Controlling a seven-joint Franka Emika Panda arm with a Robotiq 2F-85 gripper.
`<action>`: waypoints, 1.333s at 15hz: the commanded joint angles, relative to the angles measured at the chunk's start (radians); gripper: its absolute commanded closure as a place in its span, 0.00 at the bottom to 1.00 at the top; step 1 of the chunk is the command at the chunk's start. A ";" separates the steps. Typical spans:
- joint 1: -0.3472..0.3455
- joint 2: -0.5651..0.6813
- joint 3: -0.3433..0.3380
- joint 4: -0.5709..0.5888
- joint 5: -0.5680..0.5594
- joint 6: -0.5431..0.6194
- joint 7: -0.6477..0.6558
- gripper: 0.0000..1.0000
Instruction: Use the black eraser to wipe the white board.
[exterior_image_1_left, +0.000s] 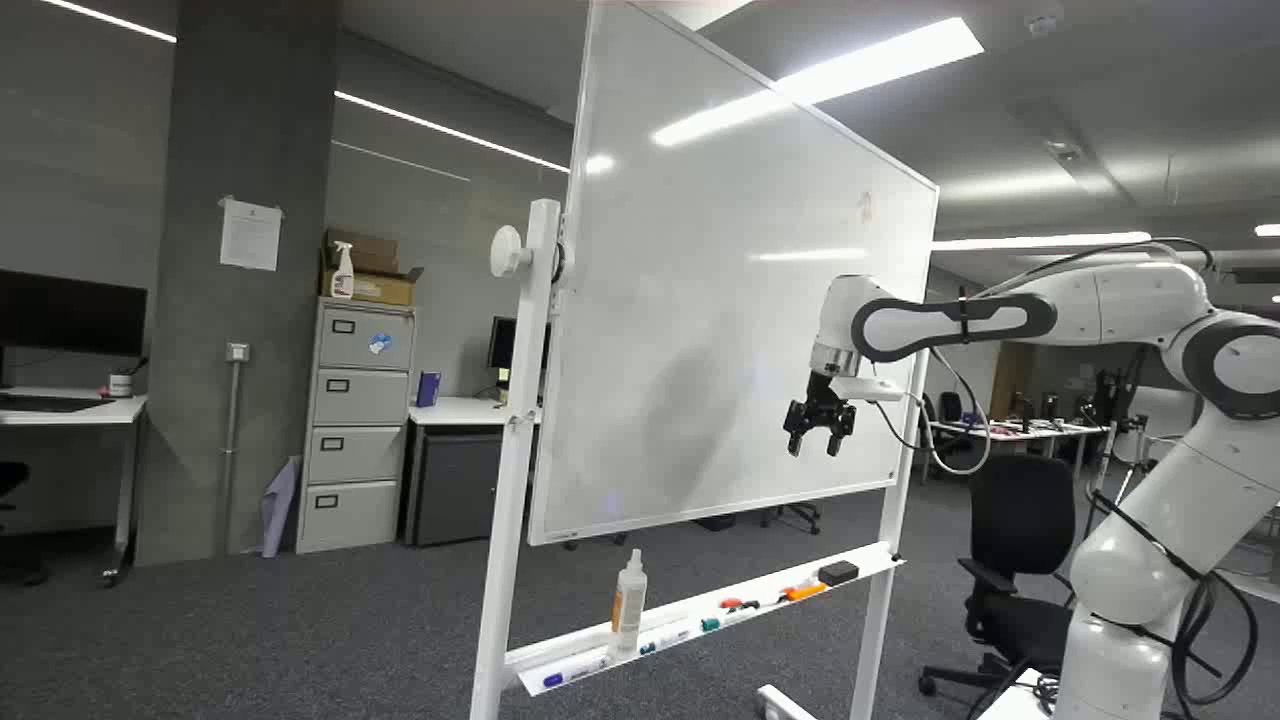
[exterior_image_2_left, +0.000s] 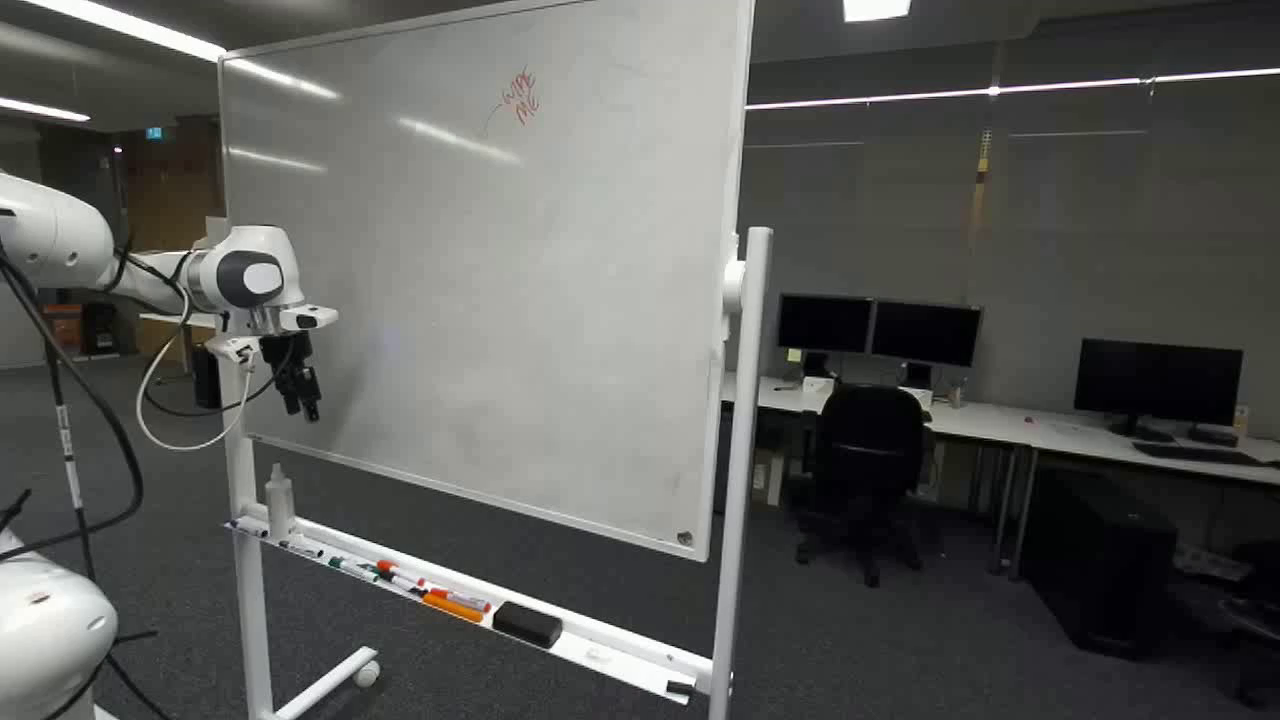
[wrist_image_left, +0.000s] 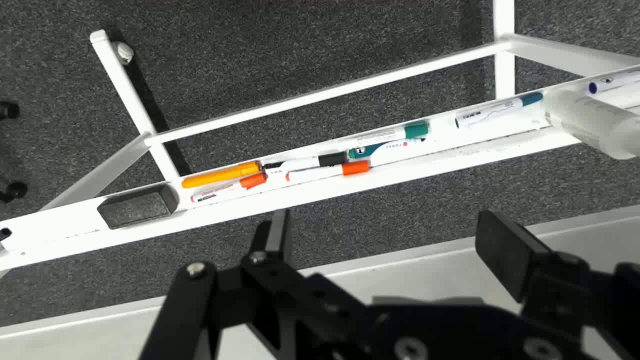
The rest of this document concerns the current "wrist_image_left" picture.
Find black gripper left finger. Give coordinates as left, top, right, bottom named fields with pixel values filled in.
left=139, top=209, right=336, bottom=360

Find white marker teal cap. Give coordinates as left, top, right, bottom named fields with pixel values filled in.
left=357, top=119, right=432, bottom=150

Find black caster wheel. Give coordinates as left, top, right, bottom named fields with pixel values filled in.
left=0, top=98, right=21, bottom=122
left=0, top=181, right=30, bottom=207

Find white marker blue cap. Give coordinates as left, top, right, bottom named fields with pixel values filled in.
left=585, top=68, right=640, bottom=98

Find white marker black cap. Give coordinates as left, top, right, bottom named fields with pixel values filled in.
left=455, top=91, right=546, bottom=131
left=262, top=150, right=351, bottom=176

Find whiteboard panel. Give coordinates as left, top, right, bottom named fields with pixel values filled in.
left=0, top=203, right=640, bottom=360

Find white marker orange cap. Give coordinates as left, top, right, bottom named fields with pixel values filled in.
left=284, top=159, right=374, bottom=184
left=189, top=172, right=271, bottom=205

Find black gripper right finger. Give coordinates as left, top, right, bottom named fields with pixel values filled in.
left=477, top=211, right=640, bottom=360

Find translucent cleaner bottle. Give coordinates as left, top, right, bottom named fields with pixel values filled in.
left=544, top=88, right=640, bottom=162

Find white marker tray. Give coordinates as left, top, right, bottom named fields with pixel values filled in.
left=0, top=63, right=640, bottom=276

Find large white whiteboard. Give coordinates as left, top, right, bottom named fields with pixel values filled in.
left=43, top=0, right=640, bottom=211

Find black whiteboard eraser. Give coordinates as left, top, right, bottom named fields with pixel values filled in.
left=97, top=184, right=183, bottom=230

